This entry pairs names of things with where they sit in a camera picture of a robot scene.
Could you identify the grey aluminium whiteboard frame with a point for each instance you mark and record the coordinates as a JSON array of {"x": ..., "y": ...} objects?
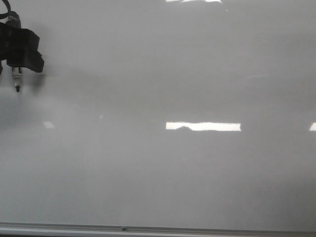
[{"x": 12, "y": 229}]

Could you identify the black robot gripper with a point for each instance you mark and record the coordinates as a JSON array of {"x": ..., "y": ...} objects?
[{"x": 19, "y": 47}]

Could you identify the white black whiteboard marker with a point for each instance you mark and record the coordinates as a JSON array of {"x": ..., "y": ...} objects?
[{"x": 14, "y": 21}]

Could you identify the white glossy whiteboard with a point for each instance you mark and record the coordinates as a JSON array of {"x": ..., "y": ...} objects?
[{"x": 159, "y": 113}]

